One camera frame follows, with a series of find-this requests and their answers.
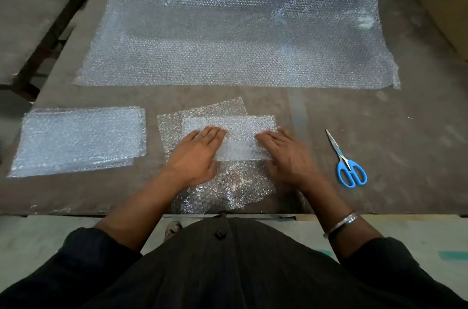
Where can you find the person's right hand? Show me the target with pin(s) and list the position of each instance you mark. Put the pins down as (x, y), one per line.
(290, 160)

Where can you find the small bubble wrap sheet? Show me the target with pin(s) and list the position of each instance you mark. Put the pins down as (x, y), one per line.
(234, 184)

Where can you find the person's right forearm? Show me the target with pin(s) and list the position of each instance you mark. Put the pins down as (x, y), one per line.
(334, 217)

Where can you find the stack of bubble wrap sheets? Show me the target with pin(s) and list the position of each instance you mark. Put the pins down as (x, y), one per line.
(78, 138)

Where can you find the dark striped shirt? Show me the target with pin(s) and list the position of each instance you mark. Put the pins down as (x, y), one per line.
(234, 276)

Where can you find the person's left forearm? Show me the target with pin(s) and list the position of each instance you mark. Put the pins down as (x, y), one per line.
(140, 206)

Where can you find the person's left middle finger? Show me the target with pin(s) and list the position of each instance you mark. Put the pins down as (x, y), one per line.
(212, 135)

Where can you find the person's left little finger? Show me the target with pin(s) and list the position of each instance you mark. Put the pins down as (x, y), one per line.
(191, 136)

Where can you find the large bubble wrap roll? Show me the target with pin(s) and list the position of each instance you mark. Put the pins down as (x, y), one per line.
(234, 42)

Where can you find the person's left hand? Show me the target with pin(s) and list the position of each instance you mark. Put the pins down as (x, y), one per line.
(192, 160)

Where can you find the black shirt button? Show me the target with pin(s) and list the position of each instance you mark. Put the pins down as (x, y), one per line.
(220, 234)

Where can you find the person's right fingers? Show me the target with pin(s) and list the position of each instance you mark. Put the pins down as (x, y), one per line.
(273, 140)

